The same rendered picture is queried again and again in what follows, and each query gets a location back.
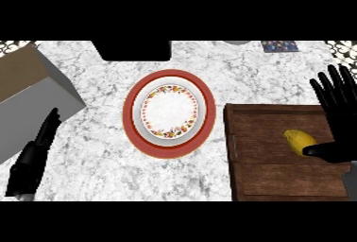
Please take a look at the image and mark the red round placemat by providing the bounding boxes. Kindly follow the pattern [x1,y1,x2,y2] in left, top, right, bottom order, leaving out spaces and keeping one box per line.
[121,68,216,160]

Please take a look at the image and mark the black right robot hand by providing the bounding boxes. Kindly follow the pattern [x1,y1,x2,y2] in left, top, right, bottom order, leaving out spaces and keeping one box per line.
[301,63,357,164]

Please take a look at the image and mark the white floral rimmed plate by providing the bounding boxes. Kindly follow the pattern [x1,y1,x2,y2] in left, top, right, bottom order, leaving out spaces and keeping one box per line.
[131,76,208,147]

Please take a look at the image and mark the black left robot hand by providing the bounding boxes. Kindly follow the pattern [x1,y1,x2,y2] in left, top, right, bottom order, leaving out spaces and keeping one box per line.
[4,107,63,199]

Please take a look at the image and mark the black appliance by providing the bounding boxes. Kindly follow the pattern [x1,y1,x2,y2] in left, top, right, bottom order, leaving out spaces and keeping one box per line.
[90,40,172,62]

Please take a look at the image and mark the brown wooden tray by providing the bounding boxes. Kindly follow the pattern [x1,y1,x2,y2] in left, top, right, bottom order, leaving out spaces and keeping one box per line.
[222,103,352,202]

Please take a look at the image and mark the blue patterned card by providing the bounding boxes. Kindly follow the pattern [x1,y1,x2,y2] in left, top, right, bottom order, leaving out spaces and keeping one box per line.
[259,40,299,53]

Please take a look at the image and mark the yellow lemon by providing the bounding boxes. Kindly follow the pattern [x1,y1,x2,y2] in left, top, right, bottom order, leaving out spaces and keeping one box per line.
[283,129,318,157]

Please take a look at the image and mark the grey and brown box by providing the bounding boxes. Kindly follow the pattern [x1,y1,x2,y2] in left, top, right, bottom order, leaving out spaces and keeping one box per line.
[0,43,88,164]

